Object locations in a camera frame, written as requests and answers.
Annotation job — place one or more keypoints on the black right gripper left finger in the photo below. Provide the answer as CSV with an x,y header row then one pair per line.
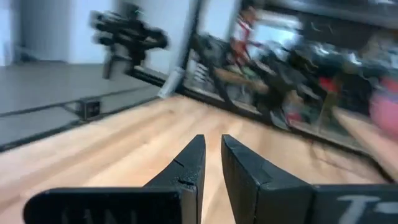
x,y
183,174

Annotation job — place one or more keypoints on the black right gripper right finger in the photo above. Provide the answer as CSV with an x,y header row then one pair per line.
x,y
248,186

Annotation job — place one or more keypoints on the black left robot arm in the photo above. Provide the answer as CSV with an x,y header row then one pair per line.
x,y
130,34

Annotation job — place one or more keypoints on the wooden shelf with black legs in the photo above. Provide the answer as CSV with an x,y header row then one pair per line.
x,y
373,149

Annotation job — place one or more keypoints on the small black floor box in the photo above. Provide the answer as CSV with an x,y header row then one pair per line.
x,y
89,109

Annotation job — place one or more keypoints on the large pink bowl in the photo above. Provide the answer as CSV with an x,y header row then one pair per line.
x,y
387,115

